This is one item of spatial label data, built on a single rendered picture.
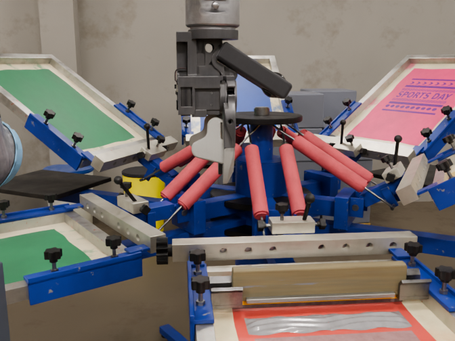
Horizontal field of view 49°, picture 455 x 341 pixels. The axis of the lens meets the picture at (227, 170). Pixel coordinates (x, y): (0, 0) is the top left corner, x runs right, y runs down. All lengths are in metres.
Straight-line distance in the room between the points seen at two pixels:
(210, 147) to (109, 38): 4.49
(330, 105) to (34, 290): 3.71
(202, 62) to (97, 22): 4.49
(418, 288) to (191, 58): 0.81
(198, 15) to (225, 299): 0.68
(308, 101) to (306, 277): 3.07
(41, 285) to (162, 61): 3.98
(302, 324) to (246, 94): 1.98
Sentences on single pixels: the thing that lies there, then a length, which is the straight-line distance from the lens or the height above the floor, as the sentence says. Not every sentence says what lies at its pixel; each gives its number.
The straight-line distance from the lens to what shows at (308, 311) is 1.22.
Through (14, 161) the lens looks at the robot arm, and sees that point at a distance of 0.92.
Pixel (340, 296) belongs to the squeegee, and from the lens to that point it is 1.22.
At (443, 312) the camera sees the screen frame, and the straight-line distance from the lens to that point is 1.25.
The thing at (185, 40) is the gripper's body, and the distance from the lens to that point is 0.71.
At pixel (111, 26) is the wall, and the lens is 5.16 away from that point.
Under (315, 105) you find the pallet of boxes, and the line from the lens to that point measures 4.18.
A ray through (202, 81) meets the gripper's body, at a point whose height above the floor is 1.49.
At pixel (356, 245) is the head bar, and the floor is 1.02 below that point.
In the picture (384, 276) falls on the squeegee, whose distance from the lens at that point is 1.25.
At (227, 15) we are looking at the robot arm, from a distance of 0.70.
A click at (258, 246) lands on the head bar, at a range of 1.39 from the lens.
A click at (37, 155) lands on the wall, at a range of 5.37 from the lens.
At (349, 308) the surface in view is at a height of 0.96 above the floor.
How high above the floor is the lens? 1.52
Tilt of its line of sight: 12 degrees down
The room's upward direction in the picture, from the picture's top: straight up
